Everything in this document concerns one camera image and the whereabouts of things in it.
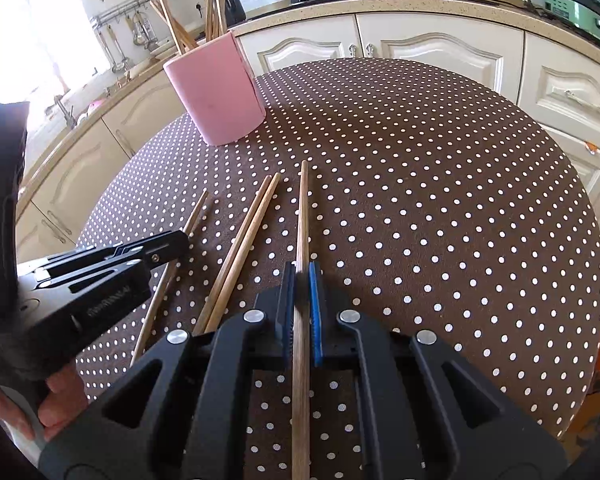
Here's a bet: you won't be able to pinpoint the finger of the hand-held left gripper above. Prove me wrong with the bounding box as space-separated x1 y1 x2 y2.
36 230 191 282
32 259 153 335

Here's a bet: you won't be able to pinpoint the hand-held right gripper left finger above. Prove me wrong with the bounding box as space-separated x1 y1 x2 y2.
40 261 298 480

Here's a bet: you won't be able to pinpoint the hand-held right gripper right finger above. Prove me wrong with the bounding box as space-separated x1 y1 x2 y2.
307 261 566 480

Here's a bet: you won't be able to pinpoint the wooden chopstick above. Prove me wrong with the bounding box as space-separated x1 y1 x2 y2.
129 190 210 367
192 175 273 335
291 160 312 480
203 172 282 335

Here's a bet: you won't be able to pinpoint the pink cylindrical cup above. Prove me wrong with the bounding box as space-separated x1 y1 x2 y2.
162 31 267 147

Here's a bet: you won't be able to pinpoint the bundle of wooden chopsticks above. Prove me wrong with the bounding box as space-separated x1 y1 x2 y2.
149 0 228 57

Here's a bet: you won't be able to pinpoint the person's left hand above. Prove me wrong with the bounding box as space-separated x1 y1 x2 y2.
0 364 89 456

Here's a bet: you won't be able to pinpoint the steel sink faucet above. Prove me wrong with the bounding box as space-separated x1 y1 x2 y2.
52 94 79 129

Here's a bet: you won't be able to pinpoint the steel kitchen sink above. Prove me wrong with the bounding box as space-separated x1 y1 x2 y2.
45 95 112 132

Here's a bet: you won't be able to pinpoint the brown polka dot tablecloth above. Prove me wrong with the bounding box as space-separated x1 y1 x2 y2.
75 57 600 480

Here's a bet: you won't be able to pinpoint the hanging steel ladle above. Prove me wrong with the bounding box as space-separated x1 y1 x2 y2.
107 27 127 74

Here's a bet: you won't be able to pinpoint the sliding kitchen window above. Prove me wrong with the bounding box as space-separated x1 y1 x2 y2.
0 0 111 111

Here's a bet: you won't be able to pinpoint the hanging steel skimmer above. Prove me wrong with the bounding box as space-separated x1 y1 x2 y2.
130 10 159 52

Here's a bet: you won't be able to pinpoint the cream base cabinets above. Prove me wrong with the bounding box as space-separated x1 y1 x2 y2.
15 2 600 261

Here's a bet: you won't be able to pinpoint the steel wall utensil rail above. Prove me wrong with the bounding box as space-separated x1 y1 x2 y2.
89 0 154 29

